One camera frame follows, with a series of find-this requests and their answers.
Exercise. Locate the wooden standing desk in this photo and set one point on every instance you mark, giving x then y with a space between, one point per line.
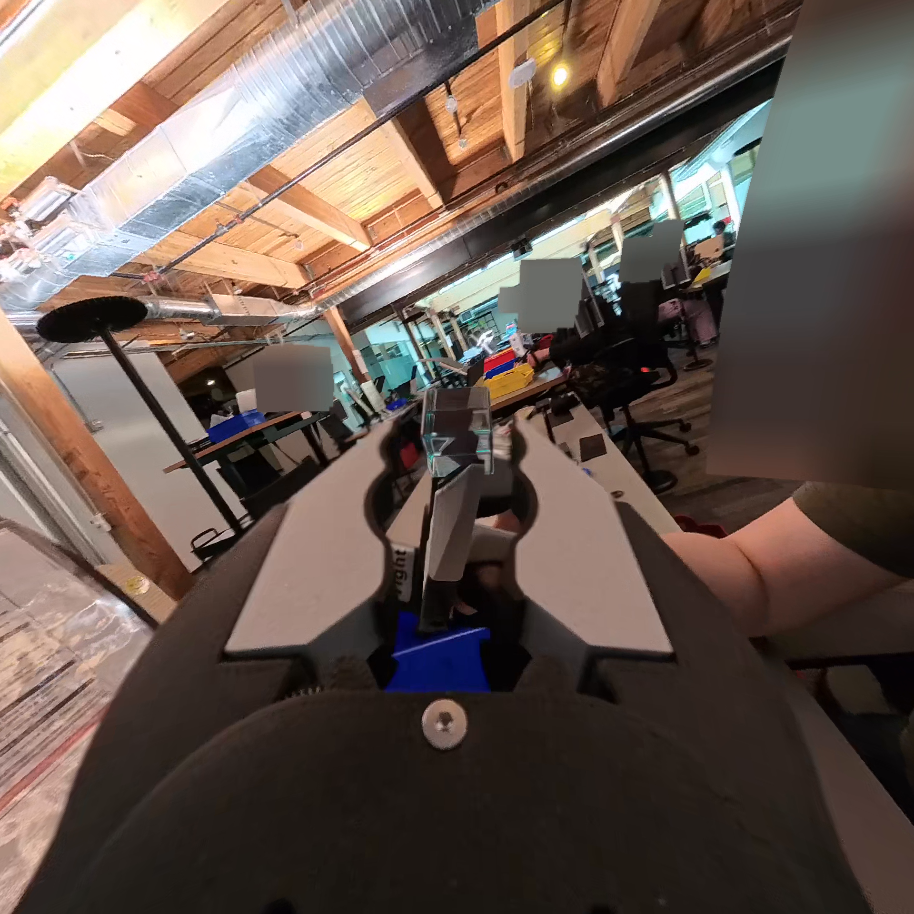
214 453

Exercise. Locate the olive green shirt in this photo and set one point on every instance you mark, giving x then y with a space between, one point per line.
864 521

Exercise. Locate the black office chair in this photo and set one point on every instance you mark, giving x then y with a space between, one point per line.
653 357

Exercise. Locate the person's right forearm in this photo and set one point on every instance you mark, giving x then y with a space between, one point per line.
771 578

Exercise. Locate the black metal cart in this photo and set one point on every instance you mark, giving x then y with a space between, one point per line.
214 546

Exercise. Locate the clear glass cube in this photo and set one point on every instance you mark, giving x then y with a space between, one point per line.
457 428

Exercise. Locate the round ceiling light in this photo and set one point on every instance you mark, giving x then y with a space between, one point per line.
560 73

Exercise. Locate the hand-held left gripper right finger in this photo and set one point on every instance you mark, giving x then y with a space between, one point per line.
593 571

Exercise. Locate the instruction sheet sign stand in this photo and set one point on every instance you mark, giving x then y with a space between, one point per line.
50 642

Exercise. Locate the silver air duct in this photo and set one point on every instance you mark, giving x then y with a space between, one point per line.
214 157

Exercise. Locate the black fabric chair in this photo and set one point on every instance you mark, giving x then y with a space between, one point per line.
285 485

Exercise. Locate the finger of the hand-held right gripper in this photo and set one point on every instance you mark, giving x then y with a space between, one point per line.
453 528
410 518

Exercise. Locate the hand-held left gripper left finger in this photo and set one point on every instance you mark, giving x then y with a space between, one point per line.
300 571

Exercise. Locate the black floor lamp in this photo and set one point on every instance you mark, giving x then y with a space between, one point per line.
89 321

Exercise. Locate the wooden support post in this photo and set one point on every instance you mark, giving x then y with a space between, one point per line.
71 464

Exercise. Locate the small yellow storage bin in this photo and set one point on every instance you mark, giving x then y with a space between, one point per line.
510 382

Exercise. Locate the blue plastic bin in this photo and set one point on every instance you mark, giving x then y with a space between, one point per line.
443 664

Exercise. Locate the small blue storage bin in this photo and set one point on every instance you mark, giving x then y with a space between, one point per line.
235 427

